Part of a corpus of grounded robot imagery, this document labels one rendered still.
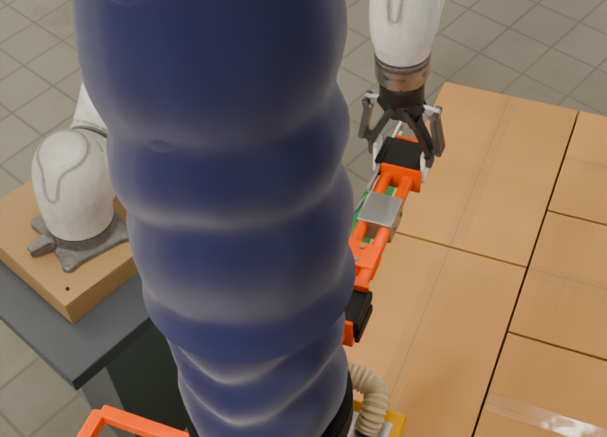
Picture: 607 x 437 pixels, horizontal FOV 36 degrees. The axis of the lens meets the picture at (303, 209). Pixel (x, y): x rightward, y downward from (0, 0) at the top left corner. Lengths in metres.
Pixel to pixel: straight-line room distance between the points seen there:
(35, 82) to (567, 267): 2.35
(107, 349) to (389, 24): 1.01
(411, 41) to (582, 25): 2.58
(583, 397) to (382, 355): 0.46
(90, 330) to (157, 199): 1.32
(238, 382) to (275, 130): 0.38
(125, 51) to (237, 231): 0.21
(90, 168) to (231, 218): 1.19
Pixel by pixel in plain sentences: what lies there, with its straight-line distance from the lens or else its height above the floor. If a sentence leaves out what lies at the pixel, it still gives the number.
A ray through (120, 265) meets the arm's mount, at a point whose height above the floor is 0.81.
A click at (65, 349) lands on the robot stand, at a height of 0.75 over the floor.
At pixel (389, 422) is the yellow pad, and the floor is 1.10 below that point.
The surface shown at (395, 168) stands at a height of 1.22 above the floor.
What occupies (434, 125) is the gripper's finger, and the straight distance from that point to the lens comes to 1.60.
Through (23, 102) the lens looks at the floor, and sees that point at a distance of 3.89.
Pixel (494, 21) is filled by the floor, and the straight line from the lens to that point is 3.98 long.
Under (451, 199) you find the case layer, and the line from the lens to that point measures 2.53.
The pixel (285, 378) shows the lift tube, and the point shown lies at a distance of 1.06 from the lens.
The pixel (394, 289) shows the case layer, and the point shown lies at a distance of 2.34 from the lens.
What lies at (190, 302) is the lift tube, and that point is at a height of 1.69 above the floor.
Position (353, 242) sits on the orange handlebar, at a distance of 1.57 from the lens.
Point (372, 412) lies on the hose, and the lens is 1.47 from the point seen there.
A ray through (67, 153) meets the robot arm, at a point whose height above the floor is 1.09.
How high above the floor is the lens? 2.44
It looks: 49 degrees down
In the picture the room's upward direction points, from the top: 6 degrees counter-clockwise
